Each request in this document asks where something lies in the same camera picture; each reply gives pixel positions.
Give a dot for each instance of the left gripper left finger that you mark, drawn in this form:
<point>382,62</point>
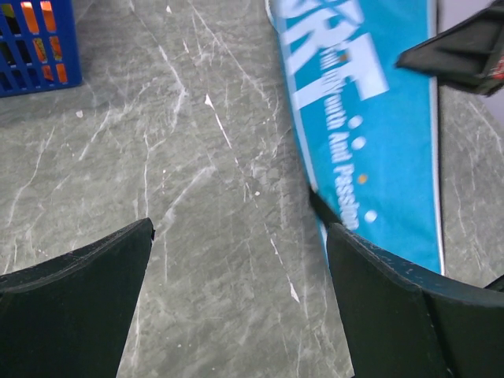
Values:
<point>70,316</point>

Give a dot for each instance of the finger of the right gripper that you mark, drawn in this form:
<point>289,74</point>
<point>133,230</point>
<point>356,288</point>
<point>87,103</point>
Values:
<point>467,57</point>

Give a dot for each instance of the blue plastic shopping basket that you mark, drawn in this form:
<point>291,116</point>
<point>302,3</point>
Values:
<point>39,49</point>

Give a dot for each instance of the blue SPORT racket cover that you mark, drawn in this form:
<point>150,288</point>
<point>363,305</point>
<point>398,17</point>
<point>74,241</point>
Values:
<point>367,130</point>

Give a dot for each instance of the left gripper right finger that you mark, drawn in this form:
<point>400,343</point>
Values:
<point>402,320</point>

